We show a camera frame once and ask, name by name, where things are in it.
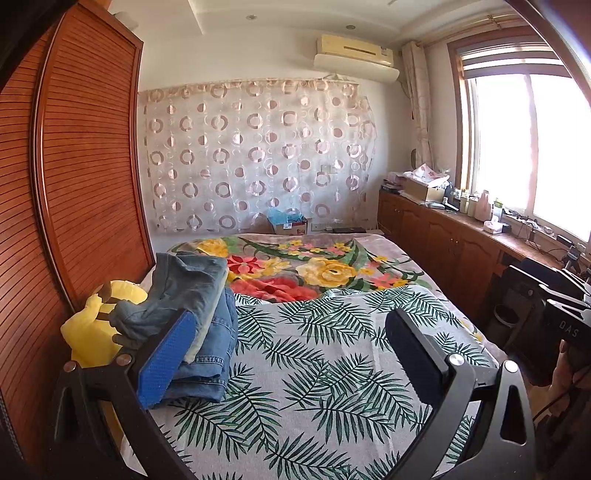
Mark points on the leaf print bedspread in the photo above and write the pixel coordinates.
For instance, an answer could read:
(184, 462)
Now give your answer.
(314, 369)

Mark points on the patterned window drape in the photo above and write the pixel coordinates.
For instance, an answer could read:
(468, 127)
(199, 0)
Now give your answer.
(418, 106)

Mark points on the window roller blind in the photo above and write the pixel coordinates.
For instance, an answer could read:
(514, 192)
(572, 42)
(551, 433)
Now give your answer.
(512, 62)

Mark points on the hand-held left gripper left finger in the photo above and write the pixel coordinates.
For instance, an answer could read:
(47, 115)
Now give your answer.
(161, 364)

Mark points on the box with blue bag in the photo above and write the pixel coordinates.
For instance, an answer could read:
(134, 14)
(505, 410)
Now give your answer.
(287, 224)

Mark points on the crumpled papers and bags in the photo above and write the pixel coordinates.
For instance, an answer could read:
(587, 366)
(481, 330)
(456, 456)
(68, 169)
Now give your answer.
(429, 173)

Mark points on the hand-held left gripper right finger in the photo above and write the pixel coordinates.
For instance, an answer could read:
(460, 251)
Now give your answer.
(415, 355)

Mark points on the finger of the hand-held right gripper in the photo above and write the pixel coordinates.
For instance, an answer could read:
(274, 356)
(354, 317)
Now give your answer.
(579, 282)
(565, 296)

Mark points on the wooden louvered wardrobe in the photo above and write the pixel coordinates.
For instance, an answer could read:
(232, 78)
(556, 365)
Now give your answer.
(83, 161)

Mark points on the yellowed wall air conditioner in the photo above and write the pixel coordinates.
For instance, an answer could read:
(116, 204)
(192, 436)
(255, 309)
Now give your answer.
(353, 45)

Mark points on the floral blanket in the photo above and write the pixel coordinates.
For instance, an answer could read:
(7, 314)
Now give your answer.
(295, 267)

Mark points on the yellow plush toy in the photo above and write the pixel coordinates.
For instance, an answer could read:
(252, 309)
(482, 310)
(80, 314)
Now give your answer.
(92, 323)

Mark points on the folded blue denim jeans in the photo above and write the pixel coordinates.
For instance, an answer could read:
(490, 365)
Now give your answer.
(217, 360)

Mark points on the white tissue box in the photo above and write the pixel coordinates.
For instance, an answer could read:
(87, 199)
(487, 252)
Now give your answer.
(492, 227)

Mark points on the small black flat box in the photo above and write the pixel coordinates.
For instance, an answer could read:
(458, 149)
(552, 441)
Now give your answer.
(348, 229)

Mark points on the white waste bin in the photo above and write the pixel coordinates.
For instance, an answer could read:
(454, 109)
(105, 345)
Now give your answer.
(507, 323)

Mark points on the pale pink bottle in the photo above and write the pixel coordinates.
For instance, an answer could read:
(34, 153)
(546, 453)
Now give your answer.
(483, 205)

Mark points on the circle pattern sheer curtain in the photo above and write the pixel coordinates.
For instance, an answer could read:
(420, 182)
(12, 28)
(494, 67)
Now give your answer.
(254, 152)

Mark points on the small camera on tripod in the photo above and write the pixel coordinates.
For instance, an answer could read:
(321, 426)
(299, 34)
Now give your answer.
(575, 258)

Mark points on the person's right hand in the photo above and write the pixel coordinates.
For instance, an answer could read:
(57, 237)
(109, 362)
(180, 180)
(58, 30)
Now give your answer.
(563, 364)

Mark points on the cardboard box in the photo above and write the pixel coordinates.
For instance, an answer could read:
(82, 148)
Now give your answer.
(425, 191)

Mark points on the folded grey pants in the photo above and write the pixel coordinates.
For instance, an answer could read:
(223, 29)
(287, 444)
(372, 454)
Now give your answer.
(205, 323)

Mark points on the blue-grey short pants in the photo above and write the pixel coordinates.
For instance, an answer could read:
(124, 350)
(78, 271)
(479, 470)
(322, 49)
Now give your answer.
(184, 286)

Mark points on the wooden sideboard cabinet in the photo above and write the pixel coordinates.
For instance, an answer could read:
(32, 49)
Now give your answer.
(438, 240)

